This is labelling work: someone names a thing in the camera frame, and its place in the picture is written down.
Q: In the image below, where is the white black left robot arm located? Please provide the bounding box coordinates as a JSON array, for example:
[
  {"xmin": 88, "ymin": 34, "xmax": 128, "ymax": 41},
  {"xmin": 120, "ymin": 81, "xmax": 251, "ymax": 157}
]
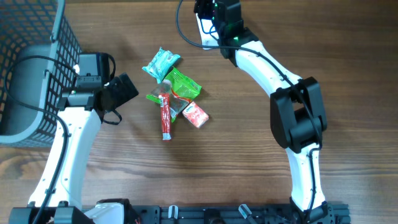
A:
[{"xmin": 9, "ymin": 73, "xmax": 140, "ymax": 223}]

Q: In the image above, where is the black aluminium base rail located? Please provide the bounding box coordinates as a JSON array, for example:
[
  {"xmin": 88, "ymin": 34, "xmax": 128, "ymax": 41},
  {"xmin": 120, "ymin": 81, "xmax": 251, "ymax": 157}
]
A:
[{"xmin": 74, "ymin": 203, "xmax": 351, "ymax": 224}]

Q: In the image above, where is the clear plastic snack wrapper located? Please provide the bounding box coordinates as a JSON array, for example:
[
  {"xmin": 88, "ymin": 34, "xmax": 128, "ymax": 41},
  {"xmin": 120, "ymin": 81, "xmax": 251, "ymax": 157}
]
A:
[{"xmin": 151, "ymin": 80, "xmax": 190, "ymax": 120}]

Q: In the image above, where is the dark grey plastic basket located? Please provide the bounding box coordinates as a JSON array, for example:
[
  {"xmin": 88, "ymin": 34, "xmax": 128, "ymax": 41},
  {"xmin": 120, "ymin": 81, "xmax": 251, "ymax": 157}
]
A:
[{"xmin": 1, "ymin": 0, "xmax": 81, "ymax": 147}]

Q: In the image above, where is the green snack packet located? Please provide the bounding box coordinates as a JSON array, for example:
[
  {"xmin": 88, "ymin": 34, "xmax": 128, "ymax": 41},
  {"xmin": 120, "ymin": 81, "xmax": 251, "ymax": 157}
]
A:
[{"xmin": 146, "ymin": 67, "xmax": 201, "ymax": 104}]

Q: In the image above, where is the white blue barcode scanner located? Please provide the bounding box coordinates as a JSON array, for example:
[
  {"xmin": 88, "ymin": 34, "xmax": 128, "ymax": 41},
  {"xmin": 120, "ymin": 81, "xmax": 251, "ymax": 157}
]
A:
[{"xmin": 196, "ymin": 14, "xmax": 219, "ymax": 50}]

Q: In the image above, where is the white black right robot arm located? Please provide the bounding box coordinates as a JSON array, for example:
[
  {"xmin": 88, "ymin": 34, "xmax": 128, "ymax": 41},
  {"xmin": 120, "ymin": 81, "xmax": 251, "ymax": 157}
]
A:
[{"xmin": 193, "ymin": 0, "xmax": 327, "ymax": 223}]

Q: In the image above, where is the teal white wipes packet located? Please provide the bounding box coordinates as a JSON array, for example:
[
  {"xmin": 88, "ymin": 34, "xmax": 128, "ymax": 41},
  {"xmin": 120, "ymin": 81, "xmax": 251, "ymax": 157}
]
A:
[{"xmin": 142, "ymin": 47, "xmax": 181, "ymax": 84}]

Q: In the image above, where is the red stick snack packet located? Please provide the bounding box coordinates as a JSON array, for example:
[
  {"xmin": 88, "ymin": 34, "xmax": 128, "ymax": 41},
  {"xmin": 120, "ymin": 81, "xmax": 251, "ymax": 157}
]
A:
[{"xmin": 159, "ymin": 93, "xmax": 171, "ymax": 141}]

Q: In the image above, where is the red snack pack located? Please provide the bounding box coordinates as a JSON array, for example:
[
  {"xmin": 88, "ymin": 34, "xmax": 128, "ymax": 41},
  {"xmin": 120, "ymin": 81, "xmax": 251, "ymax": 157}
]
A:
[{"xmin": 182, "ymin": 101, "xmax": 209, "ymax": 128}]

